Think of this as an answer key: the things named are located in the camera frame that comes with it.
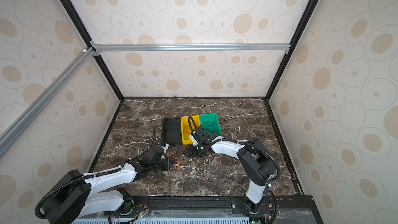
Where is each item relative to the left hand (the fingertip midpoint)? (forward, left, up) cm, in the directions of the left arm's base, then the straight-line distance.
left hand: (177, 160), depth 85 cm
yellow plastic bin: (+21, -3, -2) cm, 22 cm away
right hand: (+3, -6, -1) cm, 7 cm away
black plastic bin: (+22, +7, -5) cm, 23 cm away
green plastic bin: (+26, -19, -2) cm, 32 cm away
